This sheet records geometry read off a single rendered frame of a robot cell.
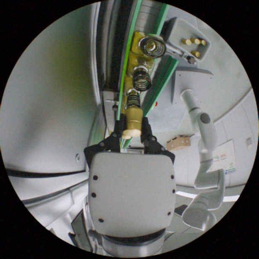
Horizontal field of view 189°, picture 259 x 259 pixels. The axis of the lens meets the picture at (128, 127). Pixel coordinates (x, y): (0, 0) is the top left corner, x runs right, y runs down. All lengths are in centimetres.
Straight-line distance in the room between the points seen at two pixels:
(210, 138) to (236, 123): 332
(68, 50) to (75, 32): 4
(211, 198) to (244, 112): 351
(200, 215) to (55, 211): 31
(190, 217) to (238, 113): 362
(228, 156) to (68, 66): 380
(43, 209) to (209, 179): 50
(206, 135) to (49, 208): 51
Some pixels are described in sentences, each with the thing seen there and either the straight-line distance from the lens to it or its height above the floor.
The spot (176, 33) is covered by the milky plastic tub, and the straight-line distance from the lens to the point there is 53.
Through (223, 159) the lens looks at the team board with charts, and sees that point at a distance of 376.
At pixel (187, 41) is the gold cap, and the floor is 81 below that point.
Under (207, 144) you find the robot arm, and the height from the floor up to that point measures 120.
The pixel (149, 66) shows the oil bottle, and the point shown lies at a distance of 17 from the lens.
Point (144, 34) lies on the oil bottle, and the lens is 16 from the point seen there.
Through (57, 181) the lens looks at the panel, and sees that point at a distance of 16.
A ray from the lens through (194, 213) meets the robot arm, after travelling 29.
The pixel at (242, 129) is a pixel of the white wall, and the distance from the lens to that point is 366.
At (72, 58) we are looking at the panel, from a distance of 17.
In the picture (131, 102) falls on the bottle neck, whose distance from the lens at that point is 15.
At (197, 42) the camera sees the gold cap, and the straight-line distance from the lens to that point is 54.
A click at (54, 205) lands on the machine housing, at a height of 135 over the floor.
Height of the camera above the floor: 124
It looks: 26 degrees down
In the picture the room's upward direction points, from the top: 177 degrees counter-clockwise
